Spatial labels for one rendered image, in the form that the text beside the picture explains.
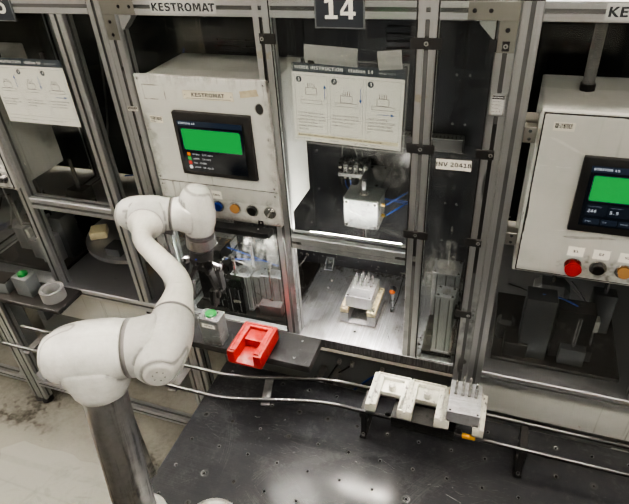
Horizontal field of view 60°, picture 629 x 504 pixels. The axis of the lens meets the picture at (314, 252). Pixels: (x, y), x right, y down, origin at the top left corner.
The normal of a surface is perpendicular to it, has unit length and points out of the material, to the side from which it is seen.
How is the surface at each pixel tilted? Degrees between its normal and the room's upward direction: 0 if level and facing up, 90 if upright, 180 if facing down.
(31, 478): 0
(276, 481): 0
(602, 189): 90
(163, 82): 91
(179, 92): 90
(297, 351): 0
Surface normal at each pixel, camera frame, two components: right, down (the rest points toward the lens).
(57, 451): -0.06, -0.82
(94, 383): 0.07, 0.51
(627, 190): -0.33, 0.56
